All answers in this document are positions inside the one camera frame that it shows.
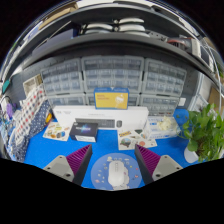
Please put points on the teal object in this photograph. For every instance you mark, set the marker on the teal object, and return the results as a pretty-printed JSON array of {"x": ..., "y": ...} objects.
[{"x": 5, "y": 86}]

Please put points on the white blue tissue box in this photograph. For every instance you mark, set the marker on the white blue tissue box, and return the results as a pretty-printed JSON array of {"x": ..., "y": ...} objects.
[{"x": 160, "y": 131}]

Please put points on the white plant pot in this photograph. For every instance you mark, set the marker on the white plant pot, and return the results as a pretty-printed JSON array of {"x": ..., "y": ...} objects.
[{"x": 190, "y": 156}]

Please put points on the green leafy plant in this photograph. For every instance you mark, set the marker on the green leafy plant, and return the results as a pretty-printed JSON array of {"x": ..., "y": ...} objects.
[{"x": 205, "y": 133}]

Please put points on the purple bag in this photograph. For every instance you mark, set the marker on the purple bag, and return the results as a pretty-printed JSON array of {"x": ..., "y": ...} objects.
[{"x": 9, "y": 110}]

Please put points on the white wall socket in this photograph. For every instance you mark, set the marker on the white wall socket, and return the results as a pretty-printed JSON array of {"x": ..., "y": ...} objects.
[{"x": 182, "y": 101}]

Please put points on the small yellow object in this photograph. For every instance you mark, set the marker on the small yellow object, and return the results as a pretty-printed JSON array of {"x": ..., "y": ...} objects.
[{"x": 48, "y": 118}]

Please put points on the small black box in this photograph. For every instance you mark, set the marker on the small black box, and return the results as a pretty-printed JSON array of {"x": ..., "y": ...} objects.
[{"x": 83, "y": 131}]

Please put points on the red blue checkered cloth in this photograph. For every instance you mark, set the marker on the red blue checkered cloth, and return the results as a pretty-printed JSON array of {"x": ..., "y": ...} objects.
[{"x": 28, "y": 110}]

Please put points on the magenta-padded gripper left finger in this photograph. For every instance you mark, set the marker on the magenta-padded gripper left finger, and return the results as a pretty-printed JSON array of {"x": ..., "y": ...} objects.
[{"x": 60, "y": 166}]

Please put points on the large cartoon sticker sheet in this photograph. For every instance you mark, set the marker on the large cartoon sticker sheet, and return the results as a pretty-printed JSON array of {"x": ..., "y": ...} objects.
[{"x": 133, "y": 141}]

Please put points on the white keyboard packaging box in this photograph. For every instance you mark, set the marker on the white keyboard packaging box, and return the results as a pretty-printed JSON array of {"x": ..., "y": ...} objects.
[{"x": 133, "y": 115}]

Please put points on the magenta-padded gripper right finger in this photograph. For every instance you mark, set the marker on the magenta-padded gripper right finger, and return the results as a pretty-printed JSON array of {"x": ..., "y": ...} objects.
[{"x": 166, "y": 165}]

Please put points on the white computer mouse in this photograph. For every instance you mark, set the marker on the white computer mouse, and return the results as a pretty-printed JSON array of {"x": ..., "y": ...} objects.
[{"x": 118, "y": 173}]

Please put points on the dark overhead shelf unit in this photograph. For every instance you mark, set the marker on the dark overhead shelf unit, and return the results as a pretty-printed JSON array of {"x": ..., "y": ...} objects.
[{"x": 110, "y": 38}]

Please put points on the yellow and blue box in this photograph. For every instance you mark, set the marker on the yellow and blue box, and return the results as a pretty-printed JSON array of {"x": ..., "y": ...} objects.
[{"x": 111, "y": 99}]

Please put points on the round blue printed mouse pad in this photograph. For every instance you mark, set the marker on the round blue printed mouse pad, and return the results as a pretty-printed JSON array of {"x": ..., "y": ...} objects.
[{"x": 100, "y": 171}]

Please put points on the white woven basket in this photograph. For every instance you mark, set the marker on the white woven basket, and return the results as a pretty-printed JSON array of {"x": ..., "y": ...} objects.
[{"x": 32, "y": 85}]

